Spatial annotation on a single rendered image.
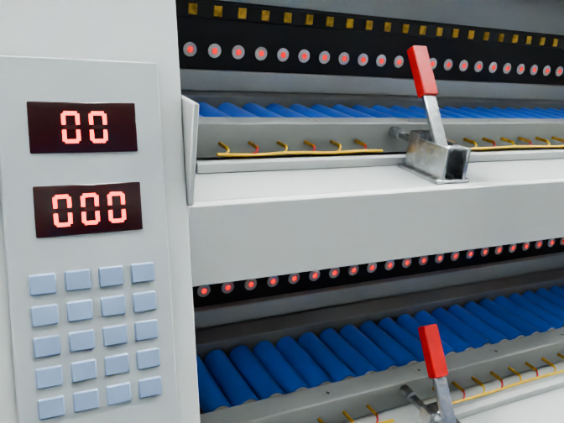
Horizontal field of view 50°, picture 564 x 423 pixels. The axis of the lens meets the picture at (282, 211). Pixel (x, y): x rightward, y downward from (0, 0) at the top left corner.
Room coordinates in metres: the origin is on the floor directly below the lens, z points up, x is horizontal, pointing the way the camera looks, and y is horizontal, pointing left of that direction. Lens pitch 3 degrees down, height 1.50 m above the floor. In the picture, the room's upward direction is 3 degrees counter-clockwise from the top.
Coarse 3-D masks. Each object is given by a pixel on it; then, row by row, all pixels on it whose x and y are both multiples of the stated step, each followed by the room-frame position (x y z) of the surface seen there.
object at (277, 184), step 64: (192, 0) 0.46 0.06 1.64; (192, 64) 0.48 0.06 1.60; (256, 64) 0.50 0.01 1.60; (320, 64) 0.53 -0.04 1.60; (384, 64) 0.56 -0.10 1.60; (448, 64) 0.60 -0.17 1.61; (512, 64) 0.64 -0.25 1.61; (192, 128) 0.28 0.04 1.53; (256, 128) 0.38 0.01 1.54; (320, 128) 0.41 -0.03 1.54; (384, 128) 0.43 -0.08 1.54; (448, 128) 0.46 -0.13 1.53; (512, 128) 0.49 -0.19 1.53; (192, 192) 0.29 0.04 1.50; (256, 192) 0.32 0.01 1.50; (320, 192) 0.34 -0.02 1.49; (384, 192) 0.35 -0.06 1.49; (448, 192) 0.37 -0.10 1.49; (512, 192) 0.40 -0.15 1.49; (192, 256) 0.30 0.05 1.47; (256, 256) 0.32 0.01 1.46; (320, 256) 0.34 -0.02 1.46; (384, 256) 0.36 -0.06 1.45
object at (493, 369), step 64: (448, 256) 0.59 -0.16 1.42; (512, 256) 0.64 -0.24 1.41; (320, 320) 0.51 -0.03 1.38; (384, 320) 0.53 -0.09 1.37; (448, 320) 0.54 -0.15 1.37; (512, 320) 0.56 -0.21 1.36; (256, 384) 0.42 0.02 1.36; (320, 384) 0.43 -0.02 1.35; (384, 384) 0.43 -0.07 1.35; (448, 384) 0.46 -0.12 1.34; (512, 384) 0.47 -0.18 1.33
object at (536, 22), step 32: (224, 0) 0.52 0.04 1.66; (256, 0) 0.54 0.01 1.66; (288, 0) 0.55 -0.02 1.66; (320, 0) 0.57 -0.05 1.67; (352, 0) 0.58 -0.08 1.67; (384, 0) 0.60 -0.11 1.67; (416, 0) 0.62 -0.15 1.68; (448, 0) 0.64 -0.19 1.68; (480, 0) 0.66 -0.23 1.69; (512, 0) 0.69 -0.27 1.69; (544, 0) 0.71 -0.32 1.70; (544, 32) 0.71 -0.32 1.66; (256, 320) 0.53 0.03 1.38
